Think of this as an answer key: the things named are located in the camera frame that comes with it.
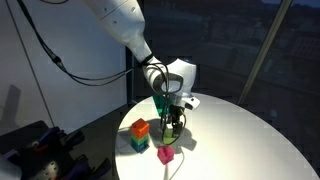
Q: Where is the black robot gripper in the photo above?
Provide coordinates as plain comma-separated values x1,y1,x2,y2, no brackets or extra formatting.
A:
161,105,184,137

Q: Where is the lime green cube block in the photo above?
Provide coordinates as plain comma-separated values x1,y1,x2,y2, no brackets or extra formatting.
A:
164,130,174,139

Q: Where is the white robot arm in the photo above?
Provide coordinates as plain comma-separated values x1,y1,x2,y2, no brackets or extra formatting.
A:
84,0,200,137

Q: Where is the pink cube block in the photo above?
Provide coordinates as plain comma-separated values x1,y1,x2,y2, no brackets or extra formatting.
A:
157,146,174,165

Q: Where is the orange cube block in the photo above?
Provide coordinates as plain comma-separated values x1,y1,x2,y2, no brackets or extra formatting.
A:
131,118,149,139

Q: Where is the dark green cube block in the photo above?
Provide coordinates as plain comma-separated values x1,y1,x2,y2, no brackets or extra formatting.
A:
131,134,148,145

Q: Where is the blue cube block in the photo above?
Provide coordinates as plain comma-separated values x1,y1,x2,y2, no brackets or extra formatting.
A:
131,140,148,153

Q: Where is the round white table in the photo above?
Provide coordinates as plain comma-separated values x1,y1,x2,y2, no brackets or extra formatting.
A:
115,93,319,180

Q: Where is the purple spring clamp upper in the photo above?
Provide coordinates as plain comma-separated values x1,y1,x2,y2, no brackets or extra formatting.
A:
31,126,85,154

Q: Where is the perforated metal board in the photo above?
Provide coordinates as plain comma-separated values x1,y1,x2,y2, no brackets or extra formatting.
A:
40,161,61,180

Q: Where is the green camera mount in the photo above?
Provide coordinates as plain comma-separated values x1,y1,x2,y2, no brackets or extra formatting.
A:
153,95,171,116

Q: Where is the grey diagonal window frame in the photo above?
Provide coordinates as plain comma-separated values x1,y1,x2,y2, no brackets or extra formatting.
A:
238,0,293,104

